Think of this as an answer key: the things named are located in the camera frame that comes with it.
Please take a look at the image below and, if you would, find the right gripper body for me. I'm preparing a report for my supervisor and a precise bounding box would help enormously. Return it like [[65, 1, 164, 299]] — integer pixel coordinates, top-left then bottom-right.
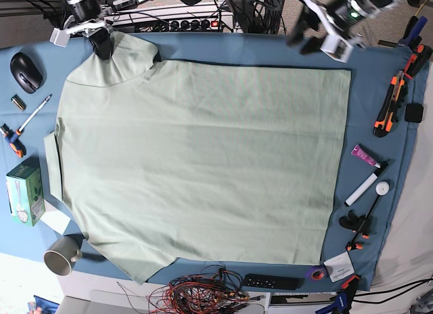
[[63, 9, 113, 37]]

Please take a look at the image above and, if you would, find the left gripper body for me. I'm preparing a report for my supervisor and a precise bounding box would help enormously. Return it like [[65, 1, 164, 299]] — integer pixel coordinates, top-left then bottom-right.
[[298, 0, 365, 48]]

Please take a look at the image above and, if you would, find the pale green T-shirt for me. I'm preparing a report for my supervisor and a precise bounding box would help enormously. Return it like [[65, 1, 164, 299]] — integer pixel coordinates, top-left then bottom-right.
[[44, 32, 351, 283]]

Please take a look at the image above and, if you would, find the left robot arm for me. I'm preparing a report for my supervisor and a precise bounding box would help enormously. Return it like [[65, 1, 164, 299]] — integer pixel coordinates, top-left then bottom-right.
[[287, 0, 401, 63]]

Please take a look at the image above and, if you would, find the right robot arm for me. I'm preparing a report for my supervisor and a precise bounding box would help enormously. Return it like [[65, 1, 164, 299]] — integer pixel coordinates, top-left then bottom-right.
[[64, 0, 114, 61]]

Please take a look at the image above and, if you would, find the black computer mouse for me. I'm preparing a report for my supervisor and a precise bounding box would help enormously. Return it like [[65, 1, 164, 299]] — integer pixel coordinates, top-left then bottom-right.
[[10, 52, 43, 94]]

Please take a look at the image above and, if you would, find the orange black spring clamp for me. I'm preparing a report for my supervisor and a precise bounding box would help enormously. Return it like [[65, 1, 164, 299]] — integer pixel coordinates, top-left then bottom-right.
[[404, 44, 432, 79]]

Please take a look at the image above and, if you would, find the black power strip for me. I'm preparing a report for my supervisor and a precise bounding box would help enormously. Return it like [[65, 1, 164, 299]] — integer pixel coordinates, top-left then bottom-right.
[[152, 19, 221, 32]]

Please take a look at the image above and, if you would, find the white ballpoint pen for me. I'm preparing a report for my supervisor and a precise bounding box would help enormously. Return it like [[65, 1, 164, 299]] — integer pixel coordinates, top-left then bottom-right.
[[18, 94, 52, 133]]

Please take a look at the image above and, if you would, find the small battery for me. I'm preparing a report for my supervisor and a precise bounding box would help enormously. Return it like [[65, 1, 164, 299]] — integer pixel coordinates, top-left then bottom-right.
[[11, 95, 26, 112]]

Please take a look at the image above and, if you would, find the orange black utility knife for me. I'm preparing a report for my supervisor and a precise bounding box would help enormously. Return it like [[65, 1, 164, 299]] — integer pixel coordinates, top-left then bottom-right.
[[373, 70, 408, 138]]

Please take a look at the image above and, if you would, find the purple glue tube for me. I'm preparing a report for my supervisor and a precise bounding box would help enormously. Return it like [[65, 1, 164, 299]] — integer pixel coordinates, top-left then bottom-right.
[[351, 144, 381, 169]]

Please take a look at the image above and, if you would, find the black square pad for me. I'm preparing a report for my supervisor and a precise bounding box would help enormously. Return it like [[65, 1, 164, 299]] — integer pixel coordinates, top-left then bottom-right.
[[405, 103, 424, 124]]

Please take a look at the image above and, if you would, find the blue orange screwdriver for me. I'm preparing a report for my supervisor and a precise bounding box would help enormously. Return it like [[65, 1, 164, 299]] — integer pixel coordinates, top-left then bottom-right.
[[1, 124, 26, 158]]

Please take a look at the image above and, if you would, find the white black marker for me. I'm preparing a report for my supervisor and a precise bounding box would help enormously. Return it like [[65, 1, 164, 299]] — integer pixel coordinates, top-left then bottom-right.
[[344, 161, 389, 207]]

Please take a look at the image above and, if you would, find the green tea box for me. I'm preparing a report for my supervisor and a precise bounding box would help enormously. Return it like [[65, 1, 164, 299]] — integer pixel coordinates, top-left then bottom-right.
[[5, 158, 45, 227]]

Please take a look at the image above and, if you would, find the white round cap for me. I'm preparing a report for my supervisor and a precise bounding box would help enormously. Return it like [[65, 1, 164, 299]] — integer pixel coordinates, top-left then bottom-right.
[[375, 181, 390, 196]]

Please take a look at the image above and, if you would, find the white paper sheet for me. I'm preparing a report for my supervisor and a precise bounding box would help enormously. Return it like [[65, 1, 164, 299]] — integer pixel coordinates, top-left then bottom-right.
[[40, 200, 71, 235]]

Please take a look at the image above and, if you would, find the black orange bar clamp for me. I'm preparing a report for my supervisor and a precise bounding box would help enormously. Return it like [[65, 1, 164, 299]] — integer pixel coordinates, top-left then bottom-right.
[[338, 195, 381, 252]]

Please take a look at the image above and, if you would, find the grey ceramic mug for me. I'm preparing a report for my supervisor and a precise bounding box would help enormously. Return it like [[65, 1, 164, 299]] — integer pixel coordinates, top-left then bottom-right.
[[43, 236, 83, 277]]

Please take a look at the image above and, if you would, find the white paper card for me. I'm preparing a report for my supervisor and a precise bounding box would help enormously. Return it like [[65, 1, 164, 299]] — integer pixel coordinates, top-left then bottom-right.
[[324, 252, 355, 283]]

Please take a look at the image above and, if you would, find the purple tape roll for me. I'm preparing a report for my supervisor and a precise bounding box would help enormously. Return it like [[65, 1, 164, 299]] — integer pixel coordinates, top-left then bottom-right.
[[305, 265, 328, 282]]

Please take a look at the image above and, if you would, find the black remote control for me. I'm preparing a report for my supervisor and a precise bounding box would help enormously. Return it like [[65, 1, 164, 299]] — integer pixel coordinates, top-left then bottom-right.
[[242, 273, 304, 290]]

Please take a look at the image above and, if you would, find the blue black bar clamp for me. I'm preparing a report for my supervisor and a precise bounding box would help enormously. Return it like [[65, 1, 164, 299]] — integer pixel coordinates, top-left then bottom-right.
[[315, 275, 361, 314]]

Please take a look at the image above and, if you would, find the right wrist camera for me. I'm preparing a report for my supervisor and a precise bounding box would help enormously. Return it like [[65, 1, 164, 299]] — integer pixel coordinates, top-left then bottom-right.
[[49, 28, 70, 47]]

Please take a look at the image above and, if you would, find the red black wire bundle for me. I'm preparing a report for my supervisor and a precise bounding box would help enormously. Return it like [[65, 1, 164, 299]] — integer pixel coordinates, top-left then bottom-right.
[[116, 257, 265, 314]]

